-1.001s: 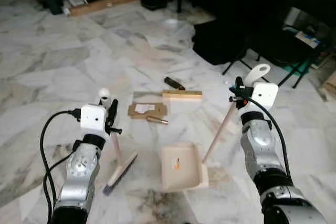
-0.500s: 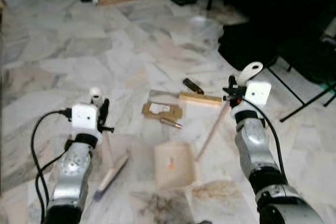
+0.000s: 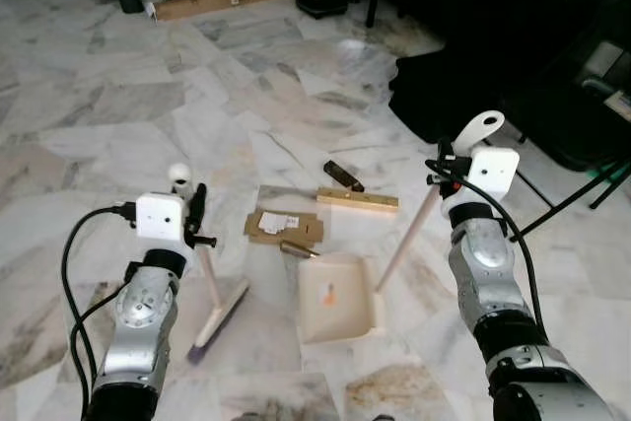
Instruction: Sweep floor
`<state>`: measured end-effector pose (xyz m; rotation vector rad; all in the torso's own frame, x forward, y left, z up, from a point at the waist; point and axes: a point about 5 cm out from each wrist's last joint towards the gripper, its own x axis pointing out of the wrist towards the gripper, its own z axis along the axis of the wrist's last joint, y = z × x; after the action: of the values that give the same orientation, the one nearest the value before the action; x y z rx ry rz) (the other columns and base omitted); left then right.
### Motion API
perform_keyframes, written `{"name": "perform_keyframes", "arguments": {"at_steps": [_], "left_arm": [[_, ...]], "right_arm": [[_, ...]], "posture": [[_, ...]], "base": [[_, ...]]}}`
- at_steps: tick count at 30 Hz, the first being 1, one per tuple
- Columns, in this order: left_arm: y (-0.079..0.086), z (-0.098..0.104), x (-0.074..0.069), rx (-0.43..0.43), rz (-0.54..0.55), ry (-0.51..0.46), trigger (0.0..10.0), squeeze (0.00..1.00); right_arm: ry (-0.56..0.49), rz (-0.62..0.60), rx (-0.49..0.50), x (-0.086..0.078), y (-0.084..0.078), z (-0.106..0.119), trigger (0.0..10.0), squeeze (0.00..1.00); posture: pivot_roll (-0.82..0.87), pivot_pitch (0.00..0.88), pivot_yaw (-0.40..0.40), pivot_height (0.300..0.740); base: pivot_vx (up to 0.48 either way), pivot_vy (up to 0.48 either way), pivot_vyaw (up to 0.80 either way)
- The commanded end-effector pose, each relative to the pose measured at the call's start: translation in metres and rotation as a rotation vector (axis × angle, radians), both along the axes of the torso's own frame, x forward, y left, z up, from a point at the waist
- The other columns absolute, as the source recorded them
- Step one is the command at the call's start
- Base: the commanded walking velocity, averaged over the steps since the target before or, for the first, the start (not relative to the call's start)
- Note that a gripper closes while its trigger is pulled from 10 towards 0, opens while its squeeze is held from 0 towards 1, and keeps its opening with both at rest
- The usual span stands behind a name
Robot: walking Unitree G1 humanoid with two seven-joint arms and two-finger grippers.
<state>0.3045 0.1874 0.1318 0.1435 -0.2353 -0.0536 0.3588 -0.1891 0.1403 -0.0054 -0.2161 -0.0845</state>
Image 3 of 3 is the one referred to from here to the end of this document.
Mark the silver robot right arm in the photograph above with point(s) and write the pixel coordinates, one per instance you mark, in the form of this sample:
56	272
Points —
483	273

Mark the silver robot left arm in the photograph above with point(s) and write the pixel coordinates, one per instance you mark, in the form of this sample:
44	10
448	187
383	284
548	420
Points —
138	322

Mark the black fabric bag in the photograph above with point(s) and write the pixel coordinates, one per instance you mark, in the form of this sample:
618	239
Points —
444	96

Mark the brown cardboard piece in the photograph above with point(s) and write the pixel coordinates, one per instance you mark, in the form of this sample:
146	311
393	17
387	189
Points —
266	234

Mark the small brown cylinder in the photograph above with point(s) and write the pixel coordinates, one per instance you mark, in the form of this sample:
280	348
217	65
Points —
299	247

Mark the dark brown small block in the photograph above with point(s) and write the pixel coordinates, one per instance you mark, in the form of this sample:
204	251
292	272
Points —
343	175

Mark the black metal stand legs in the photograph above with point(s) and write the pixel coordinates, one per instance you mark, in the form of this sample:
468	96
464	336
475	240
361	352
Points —
572	202

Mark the black furniture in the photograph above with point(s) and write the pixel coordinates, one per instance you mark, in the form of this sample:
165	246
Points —
552	46

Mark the long brown wooden plank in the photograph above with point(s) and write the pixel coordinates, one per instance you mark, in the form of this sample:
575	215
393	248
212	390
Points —
227	2

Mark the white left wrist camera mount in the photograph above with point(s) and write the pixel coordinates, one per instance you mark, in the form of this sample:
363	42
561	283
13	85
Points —
160	216

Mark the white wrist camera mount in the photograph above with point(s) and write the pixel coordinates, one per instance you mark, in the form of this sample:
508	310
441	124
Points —
160	216
493	173

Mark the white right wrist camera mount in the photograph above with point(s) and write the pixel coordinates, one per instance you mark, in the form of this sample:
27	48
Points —
493	173

